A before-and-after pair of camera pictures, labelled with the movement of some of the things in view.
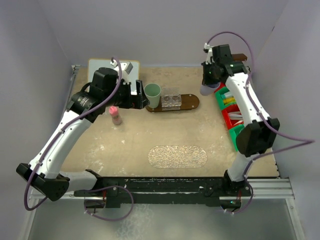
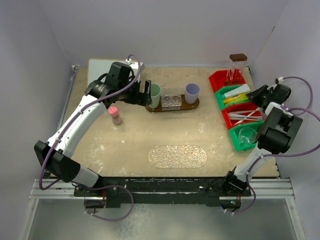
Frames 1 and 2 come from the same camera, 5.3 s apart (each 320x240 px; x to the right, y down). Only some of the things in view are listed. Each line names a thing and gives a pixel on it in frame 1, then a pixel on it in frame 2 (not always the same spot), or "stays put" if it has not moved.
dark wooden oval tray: x=189 y=102 stays put
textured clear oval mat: x=177 y=157 stays put
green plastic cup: x=152 y=91 stays put
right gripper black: x=206 y=80 to x=254 y=96
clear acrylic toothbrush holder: x=171 y=99 stays put
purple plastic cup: x=207 y=91 to x=192 y=90
